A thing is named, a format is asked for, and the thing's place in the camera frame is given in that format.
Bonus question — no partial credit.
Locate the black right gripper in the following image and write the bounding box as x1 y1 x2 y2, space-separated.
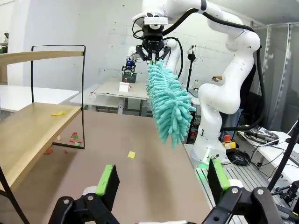
135 23 171 64

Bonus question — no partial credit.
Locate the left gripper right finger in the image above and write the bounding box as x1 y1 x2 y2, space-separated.
202 157 285 224

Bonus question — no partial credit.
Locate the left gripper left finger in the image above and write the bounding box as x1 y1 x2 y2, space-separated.
48 164 122 224

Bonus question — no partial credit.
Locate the teal microfiber duster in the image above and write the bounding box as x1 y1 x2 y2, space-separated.
145 58 197 150

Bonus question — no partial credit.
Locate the small gripper with blue light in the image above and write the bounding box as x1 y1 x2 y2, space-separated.
121 56 137 73

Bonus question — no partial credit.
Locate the green basket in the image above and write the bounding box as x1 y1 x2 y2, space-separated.
121 71 137 84

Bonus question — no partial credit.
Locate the black microphone stand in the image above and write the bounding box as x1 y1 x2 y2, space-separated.
185 44 197 93

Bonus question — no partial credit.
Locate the yellow red emergency stop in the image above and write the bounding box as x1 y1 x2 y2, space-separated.
221 134 237 149

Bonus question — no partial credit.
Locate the small white box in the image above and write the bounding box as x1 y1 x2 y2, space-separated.
118 81 132 92

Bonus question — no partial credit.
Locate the white lab table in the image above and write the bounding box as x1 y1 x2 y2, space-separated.
90 80 150 115

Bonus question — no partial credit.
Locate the black tripod leg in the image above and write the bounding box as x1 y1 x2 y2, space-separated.
267 121 299 192

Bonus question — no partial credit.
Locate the translucent plastic curtain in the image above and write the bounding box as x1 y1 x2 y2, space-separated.
265 22 299 133

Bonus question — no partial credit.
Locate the aluminium profile base frame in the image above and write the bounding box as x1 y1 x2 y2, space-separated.
195 161 283 210

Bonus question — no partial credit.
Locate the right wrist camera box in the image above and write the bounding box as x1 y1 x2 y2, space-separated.
143 16 169 30

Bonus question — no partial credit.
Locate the black cable coil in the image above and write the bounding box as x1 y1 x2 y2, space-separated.
228 149 252 166

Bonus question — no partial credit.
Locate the white table with cables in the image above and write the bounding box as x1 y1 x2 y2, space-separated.
237 129 299 185

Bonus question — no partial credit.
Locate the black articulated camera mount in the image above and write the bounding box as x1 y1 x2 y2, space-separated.
271 181 299 207

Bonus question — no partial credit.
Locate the two-tier wooden black-frame shelf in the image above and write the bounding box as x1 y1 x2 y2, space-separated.
0 44 86 224

